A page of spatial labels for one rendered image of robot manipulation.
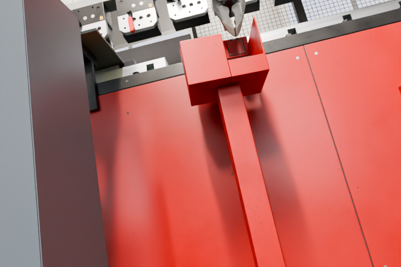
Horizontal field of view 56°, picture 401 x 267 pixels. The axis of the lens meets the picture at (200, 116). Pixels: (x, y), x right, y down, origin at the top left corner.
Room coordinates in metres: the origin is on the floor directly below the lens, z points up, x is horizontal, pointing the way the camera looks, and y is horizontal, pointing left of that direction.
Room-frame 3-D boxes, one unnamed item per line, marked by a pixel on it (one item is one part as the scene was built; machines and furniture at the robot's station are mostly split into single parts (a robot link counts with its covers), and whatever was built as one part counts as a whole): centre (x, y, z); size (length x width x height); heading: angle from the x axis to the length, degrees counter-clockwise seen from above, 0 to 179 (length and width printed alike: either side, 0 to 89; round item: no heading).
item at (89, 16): (1.33, 0.36, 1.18); 0.15 x 0.09 x 0.17; 85
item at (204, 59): (0.92, -0.08, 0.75); 0.20 x 0.16 x 0.18; 92
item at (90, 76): (1.14, 0.35, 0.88); 0.14 x 0.04 x 0.22; 175
